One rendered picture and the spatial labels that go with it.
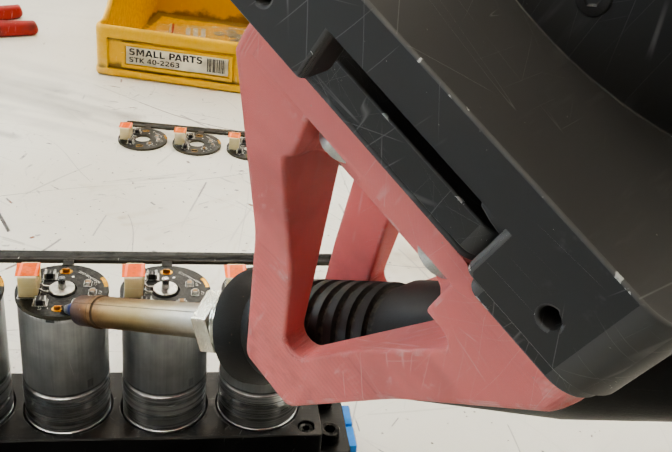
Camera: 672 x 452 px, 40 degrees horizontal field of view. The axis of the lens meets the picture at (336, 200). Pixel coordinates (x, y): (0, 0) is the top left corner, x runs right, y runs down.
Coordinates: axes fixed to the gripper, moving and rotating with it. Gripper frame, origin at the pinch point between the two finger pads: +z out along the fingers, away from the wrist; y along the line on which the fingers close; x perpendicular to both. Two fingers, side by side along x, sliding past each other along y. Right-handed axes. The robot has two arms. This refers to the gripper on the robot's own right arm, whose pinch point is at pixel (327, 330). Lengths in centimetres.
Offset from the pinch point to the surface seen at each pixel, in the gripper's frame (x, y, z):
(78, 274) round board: -6.4, -1.4, 8.2
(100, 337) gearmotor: -4.6, -1.0, 8.5
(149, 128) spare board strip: -17.1, -18.4, 21.1
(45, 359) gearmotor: -5.0, 0.4, 9.1
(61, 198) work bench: -14.5, -10.5, 19.9
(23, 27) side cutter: -30.9, -22.0, 28.4
